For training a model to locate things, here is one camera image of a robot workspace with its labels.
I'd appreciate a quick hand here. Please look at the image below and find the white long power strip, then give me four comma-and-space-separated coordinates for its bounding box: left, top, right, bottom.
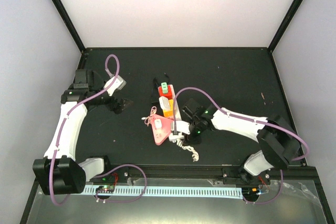
157, 84, 186, 143

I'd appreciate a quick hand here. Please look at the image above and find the pink triangular power strip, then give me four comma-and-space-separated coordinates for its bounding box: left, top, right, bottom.
151, 114, 173, 145

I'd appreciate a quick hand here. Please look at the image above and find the white USB charger plug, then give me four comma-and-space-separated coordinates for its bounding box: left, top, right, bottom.
154, 119, 162, 130

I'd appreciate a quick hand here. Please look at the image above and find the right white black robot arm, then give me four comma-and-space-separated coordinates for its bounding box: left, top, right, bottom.
182, 99, 300, 185

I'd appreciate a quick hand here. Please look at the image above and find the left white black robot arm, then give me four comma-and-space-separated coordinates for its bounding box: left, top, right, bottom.
33, 69, 132, 195

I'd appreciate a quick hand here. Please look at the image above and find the yellow cube socket adapter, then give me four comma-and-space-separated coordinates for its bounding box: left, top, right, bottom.
163, 99, 173, 118

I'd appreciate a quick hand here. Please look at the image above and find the red cube socket adapter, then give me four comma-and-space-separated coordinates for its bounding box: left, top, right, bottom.
158, 85, 173, 100

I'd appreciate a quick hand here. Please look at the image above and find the green white plug adapter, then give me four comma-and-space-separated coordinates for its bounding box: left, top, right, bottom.
159, 82, 170, 95

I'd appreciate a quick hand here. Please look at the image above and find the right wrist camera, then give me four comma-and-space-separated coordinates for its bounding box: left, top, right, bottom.
171, 120, 190, 135

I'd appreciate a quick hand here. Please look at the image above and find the white power strip cord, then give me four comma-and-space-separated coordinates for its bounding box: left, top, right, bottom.
176, 140, 200, 163

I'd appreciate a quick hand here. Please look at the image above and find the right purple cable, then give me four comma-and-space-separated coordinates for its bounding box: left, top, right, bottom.
171, 87, 310, 205

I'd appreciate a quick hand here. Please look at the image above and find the purple cable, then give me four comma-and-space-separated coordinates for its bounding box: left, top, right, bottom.
171, 87, 310, 205
49, 54, 147, 206

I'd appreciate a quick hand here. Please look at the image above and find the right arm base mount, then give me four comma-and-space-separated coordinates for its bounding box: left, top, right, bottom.
222, 166, 270, 186

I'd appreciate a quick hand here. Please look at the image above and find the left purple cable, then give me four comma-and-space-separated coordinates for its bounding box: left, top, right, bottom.
49, 54, 147, 206

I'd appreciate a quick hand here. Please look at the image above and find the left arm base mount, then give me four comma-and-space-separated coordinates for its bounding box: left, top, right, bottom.
89, 166, 129, 184

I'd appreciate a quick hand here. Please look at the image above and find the white slotted cable duct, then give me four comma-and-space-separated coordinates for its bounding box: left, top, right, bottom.
80, 185, 243, 199

